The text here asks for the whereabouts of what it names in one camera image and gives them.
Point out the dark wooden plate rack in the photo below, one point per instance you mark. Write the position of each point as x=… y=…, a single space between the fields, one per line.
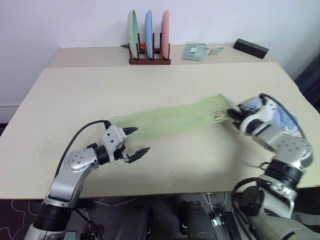
x=150 y=60

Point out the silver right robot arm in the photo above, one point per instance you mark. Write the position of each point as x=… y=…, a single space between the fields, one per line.
x=287 y=147

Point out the green and blue towel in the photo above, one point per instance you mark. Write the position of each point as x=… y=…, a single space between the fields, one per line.
x=170 y=120

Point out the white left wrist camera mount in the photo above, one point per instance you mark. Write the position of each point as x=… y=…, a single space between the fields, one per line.
x=112 y=136

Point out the light green dustpan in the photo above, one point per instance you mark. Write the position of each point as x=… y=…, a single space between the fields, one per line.
x=193 y=53

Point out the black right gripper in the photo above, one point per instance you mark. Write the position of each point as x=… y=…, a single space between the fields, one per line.
x=241 y=112

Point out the blue plate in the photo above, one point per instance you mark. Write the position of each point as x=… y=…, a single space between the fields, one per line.
x=149 y=32

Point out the black rectangular box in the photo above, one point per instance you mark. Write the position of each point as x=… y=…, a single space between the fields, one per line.
x=251 y=48

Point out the green plate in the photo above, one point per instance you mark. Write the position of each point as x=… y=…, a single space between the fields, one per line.
x=133 y=32

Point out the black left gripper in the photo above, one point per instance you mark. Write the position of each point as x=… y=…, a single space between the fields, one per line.
x=122 y=152

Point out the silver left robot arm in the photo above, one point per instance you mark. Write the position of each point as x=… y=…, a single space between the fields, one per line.
x=75 y=160

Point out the dark rounded shape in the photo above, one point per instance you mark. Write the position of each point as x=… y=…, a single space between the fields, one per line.
x=197 y=220

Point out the pink plate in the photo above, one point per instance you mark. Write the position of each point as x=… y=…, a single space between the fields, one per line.
x=165 y=33

